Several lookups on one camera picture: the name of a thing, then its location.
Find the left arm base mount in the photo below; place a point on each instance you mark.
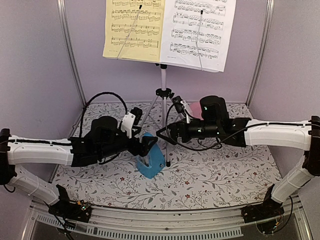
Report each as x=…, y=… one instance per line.
x=78, y=211

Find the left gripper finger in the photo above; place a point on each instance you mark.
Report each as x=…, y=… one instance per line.
x=135, y=130
x=147, y=142

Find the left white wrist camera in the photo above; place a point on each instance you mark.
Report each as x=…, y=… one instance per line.
x=130, y=119

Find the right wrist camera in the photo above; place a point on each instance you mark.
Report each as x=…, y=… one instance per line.
x=183, y=108

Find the floral table mat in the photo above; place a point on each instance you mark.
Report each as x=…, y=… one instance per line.
x=223, y=177

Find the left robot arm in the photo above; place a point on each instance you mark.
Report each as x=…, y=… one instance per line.
x=107, y=137

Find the yellow sheet music page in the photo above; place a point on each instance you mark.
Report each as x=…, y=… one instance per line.
x=133, y=30

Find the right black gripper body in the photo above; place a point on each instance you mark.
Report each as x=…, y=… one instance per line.
x=187, y=135

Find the blue metronome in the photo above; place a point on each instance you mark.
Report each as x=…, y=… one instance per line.
x=151, y=164

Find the front aluminium rail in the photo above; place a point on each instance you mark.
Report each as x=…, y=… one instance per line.
x=227, y=223

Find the pink plate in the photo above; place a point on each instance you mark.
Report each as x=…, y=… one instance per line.
x=196, y=110

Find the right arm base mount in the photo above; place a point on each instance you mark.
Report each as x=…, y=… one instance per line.
x=267, y=209

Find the white sheet music page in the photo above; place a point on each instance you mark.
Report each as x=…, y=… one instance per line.
x=196, y=33

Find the lilac music stand with tripod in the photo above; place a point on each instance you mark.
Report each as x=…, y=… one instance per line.
x=163, y=100

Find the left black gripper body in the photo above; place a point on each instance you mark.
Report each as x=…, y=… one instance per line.
x=135, y=150

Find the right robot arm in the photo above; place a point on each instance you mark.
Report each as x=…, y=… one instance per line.
x=215, y=122

